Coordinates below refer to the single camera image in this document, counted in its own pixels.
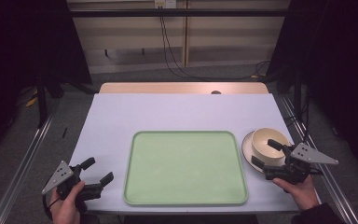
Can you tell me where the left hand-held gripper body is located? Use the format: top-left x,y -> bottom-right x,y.
41,160 -> 104,215

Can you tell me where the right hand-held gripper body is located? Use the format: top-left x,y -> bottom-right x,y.
262,142 -> 340,186

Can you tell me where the cream bowl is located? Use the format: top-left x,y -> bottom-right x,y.
250,127 -> 291,168

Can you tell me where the person's left hand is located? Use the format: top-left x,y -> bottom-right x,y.
48,180 -> 87,224

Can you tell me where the person's right hand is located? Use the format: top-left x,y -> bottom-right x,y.
271,175 -> 320,213

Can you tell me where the white plate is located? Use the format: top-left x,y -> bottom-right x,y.
241,130 -> 266,174

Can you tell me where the green tray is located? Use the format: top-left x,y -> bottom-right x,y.
122,130 -> 249,207

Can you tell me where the black metal stand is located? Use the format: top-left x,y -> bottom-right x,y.
35,73 -> 49,129

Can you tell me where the yellow object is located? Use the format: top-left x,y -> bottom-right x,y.
25,90 -> 40,108

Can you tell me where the white table cover board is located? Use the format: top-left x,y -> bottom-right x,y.
68,92 -> 300,215

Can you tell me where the dark curtain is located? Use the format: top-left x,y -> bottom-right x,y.
267,0 -> 358,171
0,0 -> 93,162

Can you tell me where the wooden desk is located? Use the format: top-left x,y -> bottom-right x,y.
98,81 -> 270,95

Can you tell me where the white power outlet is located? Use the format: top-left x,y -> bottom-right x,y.
154,0 -> 178,9

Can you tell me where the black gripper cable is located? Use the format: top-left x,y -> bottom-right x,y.
42,197 -> 61,221

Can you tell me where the aluminium rail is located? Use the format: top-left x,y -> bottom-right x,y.
0,106 -> 62,224
279,95 -> 358,224

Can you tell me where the wooden post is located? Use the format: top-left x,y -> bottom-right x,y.
182,0 -> 191,68

